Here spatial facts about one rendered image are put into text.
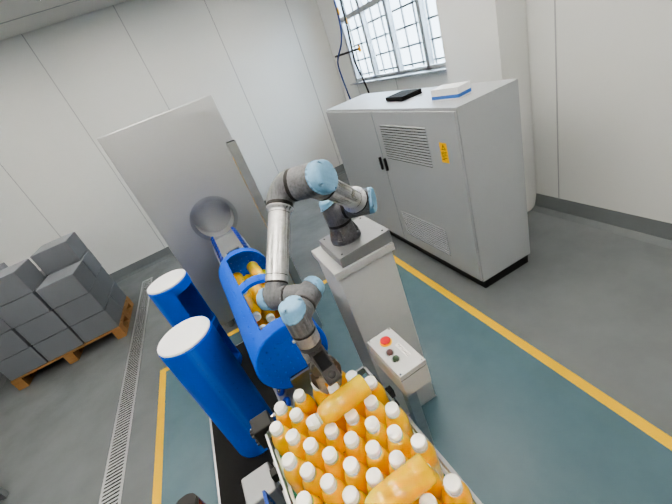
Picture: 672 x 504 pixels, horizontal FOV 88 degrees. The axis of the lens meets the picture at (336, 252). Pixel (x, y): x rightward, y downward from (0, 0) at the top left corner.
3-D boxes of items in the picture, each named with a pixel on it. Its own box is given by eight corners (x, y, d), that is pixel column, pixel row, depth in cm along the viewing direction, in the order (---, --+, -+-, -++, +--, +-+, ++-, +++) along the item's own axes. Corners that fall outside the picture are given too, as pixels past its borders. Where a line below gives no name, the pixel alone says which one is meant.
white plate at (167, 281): (144, 299, 228) (145, 301, 228) (185, 279, 233) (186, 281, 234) (148, 281, 251) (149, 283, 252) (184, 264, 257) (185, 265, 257)
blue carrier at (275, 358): (275, 279, 213) (257, 239, 200) (337, 364, 139) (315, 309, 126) (231, 301, 205) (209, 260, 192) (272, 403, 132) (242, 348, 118)
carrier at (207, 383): (286, 416, 224) (251, 411, 236) (221, 316, 182) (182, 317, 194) (266, 461, 202) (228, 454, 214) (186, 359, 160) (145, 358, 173)
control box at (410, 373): (396, 346, 129) (389, 326, 124) (432, 380, 112) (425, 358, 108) (374, 361, 127) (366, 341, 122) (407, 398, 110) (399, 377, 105)
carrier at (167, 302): (211, 387, 269) (245, 367, 275) (145, 301, 228) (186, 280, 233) (208, 364, 294) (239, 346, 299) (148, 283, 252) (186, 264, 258)
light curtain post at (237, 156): (320, 322, 315) (233, 139, 234) (323, 326, 310) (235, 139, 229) (314, 326, 313) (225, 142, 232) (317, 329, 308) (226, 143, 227)
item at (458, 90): (443, 95, 252) (442, 84, 249) (471, 92, 233) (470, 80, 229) (431, 101, 248) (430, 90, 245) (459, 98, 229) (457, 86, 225)
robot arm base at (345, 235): (349, 226, 179) (342, 209, 174) (366, 232, 167) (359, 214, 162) (326, 242, 174) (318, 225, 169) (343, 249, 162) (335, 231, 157)
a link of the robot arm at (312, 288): (291, 276, 113) (276, 298, 105) (321, 272, 108) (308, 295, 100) (301, 294, 117) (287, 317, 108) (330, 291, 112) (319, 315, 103)
